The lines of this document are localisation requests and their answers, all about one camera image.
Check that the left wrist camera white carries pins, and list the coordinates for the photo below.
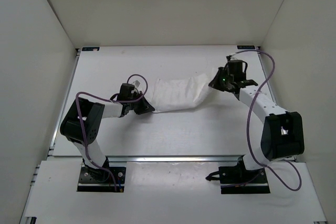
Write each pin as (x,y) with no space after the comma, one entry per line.
(136,83)

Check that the white pleated skirt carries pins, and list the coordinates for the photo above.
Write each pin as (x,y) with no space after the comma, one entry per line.
(182,94)

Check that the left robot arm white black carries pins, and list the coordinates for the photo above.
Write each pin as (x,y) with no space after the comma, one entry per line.
(82,122)

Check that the right blue corner label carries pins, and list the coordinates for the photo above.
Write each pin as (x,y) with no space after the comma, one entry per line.
(245,47)

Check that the left blue corner label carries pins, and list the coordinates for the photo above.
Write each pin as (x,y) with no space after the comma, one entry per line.
(90,49)

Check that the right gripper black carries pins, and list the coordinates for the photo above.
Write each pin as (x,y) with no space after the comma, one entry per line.
(214,83)

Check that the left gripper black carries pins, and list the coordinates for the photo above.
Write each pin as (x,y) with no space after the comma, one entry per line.
(145,107)

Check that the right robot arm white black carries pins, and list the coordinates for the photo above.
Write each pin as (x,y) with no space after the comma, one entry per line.
(282,133)

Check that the aluminium front table rail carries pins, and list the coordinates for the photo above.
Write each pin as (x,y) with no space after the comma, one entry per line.
(174,159)

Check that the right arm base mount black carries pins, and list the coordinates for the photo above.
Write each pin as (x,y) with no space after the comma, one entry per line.
(237,180)

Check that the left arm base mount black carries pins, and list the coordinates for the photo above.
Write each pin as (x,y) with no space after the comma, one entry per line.
(99,181)

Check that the blue corner label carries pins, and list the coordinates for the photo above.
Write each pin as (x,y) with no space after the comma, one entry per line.
(90,49)
(245,47)

